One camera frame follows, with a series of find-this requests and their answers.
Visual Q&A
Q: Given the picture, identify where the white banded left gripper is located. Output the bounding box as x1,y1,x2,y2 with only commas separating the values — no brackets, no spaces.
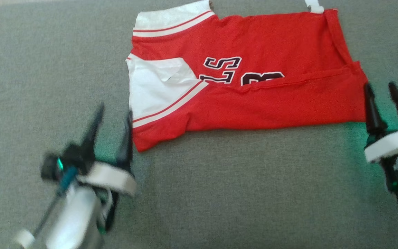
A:
63,102,138,197

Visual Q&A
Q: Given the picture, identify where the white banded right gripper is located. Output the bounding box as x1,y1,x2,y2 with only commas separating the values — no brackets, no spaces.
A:
363,81,398,202

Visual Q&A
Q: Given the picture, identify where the red white jersey with lettering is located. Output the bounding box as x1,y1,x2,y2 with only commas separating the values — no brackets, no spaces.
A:
126,0,369,153

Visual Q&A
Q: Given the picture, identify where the thin black cable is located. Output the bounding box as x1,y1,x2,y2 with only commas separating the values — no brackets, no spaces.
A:
31,166,78,239

